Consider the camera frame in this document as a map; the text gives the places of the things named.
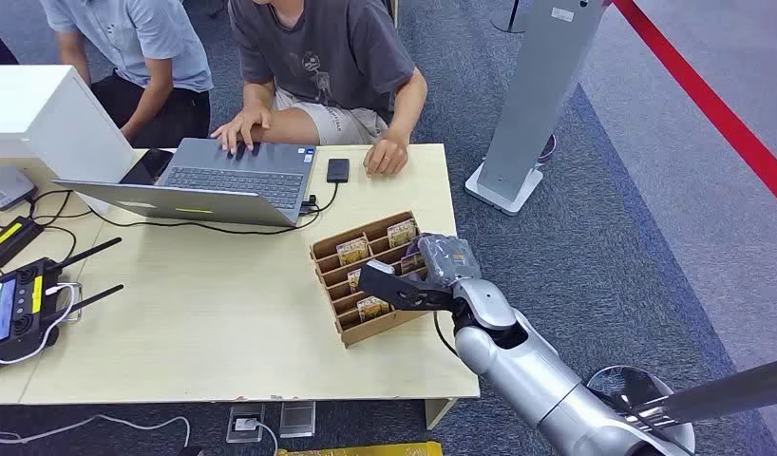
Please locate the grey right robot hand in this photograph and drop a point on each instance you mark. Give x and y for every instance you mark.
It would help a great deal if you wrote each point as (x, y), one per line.
(448, 258)

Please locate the person's left hand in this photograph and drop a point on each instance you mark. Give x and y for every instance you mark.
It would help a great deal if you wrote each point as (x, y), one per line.
(388, 154)

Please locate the person's right hand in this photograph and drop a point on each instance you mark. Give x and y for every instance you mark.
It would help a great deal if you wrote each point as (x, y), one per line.
(245, 123)

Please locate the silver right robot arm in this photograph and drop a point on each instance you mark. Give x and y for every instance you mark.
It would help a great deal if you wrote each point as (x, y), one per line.
(533, 371)

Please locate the person's right forearm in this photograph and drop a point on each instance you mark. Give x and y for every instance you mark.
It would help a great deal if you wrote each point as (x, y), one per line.
(257, 95)

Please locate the yellow printed card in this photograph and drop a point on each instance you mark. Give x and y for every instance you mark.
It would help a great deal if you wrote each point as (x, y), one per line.
(373, 309)
(354, 280)
(401, 233)
(352, 251)
(412, 262)

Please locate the person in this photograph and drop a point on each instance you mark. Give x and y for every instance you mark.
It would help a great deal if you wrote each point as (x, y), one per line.
(338, 50)
(143, 38)

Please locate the cardboard card holder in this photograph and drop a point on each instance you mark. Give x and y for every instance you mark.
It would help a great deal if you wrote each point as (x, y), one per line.
(338, 296)

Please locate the black phone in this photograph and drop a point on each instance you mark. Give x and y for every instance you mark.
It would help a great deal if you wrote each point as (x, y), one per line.
(338, 170)

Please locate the grey laptop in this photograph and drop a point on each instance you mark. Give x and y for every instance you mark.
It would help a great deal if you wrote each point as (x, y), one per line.
(237, 182)

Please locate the black tablet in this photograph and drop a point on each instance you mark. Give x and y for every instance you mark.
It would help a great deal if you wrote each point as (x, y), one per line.
(146, 167)

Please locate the grey pillar stand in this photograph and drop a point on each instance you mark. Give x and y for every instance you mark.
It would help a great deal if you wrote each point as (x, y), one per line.
(539, 94)

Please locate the black stanchion base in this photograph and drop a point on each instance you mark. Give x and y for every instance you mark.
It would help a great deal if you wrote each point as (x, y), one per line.
(508, 24)

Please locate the light wooden desk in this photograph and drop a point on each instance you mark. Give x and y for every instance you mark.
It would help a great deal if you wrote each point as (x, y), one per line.
(206, 315)

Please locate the white box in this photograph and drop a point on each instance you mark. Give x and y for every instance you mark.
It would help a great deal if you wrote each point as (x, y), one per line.
(49, 113)

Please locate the yellow packaging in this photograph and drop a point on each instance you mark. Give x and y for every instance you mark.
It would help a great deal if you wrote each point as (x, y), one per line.
(363, 450)

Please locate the metal floor plate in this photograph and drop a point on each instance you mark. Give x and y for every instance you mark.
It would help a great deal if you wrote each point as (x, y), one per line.
(297, 419)

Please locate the small grey box device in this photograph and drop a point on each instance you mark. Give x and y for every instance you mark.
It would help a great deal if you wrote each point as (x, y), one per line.
(8, 187)

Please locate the floor power socket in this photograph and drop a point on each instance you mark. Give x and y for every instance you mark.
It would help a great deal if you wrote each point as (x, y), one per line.
(244, 423)

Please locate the black device with yellow label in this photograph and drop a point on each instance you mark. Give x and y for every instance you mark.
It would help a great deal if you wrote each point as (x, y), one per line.
(8, 240)

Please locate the black remote controller with antennas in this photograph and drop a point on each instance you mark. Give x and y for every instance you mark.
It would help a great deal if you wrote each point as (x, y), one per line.
(23, 327)

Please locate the red barrier belt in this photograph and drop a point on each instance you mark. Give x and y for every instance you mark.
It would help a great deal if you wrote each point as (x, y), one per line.
(709, 104)

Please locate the chrome stanchion post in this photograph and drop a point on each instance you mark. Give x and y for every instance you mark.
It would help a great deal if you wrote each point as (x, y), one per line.
(728, 393)

